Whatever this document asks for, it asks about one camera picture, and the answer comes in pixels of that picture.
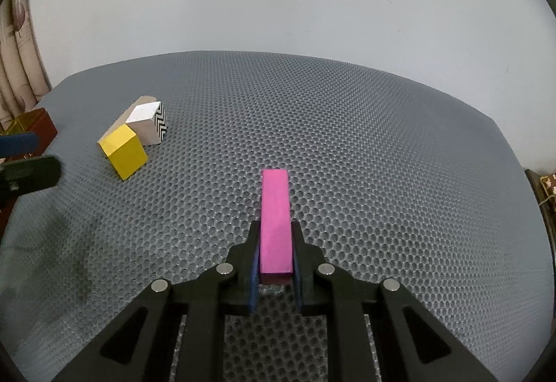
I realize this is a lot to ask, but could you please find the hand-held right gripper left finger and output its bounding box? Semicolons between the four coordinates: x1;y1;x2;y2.
52;220;263;382

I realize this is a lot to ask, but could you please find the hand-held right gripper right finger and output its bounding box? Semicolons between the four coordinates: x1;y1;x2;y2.
290;220;500;382

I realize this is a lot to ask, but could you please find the yellow block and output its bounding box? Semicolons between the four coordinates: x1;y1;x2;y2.
98;123;149;182

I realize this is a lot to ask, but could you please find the beige patterned curtain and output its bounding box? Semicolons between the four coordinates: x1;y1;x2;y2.
0;0;53;122

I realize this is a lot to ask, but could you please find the brown floral cloth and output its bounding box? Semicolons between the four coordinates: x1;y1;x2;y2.
525;168;556;244

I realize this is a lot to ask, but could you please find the pink rectangular block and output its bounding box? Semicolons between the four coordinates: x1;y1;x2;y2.
259;168;293;285

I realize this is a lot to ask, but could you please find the grey honeycomb mat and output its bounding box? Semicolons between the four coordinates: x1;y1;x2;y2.
0;49;549;382

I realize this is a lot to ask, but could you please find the red and gold tin tray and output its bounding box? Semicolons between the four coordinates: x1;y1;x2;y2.
0;107;58;235

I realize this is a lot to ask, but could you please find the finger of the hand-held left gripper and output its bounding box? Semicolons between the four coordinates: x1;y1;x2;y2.
0;130;40;157
0;155;62;197

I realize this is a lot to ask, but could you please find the beige wooden block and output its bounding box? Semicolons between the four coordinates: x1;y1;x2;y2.
108;95;158;135

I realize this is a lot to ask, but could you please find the white block with zigzag print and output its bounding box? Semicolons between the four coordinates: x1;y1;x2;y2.
125;101;169;146

